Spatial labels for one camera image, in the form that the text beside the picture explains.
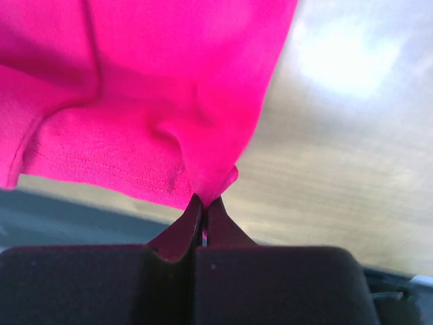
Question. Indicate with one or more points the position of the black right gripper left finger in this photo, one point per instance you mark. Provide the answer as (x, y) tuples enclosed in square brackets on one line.
[(104, 284)]

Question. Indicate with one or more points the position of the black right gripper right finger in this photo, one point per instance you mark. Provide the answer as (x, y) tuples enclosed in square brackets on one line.
[(238, 281)]

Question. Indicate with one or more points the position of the pink t-shirt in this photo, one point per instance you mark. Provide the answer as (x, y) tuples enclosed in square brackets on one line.
[(154, 99)]

